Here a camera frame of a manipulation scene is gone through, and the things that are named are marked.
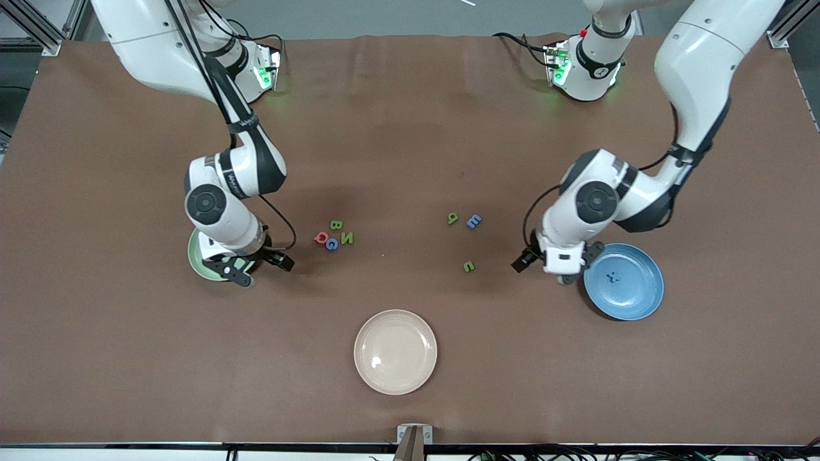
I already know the brown table cover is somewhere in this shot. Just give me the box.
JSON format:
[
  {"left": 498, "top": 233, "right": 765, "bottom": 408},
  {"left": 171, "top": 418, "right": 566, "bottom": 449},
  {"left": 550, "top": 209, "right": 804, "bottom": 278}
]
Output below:
[{"left": 0, "top": 33, "right": 820, "bottom": 447}]

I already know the aluminium frame profile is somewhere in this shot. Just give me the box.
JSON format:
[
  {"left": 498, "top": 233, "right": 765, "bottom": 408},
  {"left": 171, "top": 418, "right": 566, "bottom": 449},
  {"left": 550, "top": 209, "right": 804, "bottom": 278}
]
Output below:
[
  {"left": 10, "top": 0, "right": 65, "bottom": 57},
  {"left": 767, "top": 0, "right": 805, "bottom": 49}
]

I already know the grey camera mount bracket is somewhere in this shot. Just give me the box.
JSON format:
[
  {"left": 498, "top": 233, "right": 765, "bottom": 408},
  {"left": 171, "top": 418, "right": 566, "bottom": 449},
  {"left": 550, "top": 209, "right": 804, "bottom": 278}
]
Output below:
[{"left": 392, "top": 424, "right": 434, "bottom": 461}]

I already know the green plate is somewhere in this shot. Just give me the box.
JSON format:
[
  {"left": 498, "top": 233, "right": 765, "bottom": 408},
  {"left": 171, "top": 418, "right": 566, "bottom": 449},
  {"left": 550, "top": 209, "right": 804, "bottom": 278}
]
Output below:
[{"left": 187, "top": 225, "right": 265, "bottom": 282}]

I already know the black base cable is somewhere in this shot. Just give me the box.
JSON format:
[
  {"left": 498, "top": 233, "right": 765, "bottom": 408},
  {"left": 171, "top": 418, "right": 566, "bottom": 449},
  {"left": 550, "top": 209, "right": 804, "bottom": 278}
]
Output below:
[
  {"left": 199, "top": 0, "right": 286, "bottom": 47},
  {"left": 492, "top": 32, "right": 553, "bottom": 68}
]

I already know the beige plate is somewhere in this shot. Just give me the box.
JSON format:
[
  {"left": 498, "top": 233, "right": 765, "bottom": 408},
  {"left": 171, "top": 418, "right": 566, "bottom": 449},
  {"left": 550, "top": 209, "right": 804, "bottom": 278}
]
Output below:
[{"left": 354, "top": 309, "right": 438, "bottom": 396}]

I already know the blue plate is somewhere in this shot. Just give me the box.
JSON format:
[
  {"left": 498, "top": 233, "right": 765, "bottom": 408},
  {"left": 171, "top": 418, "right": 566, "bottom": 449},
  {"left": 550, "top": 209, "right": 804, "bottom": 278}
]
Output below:
[{"left": 582, "top": 243, "right": 665, "bottom": 321}]

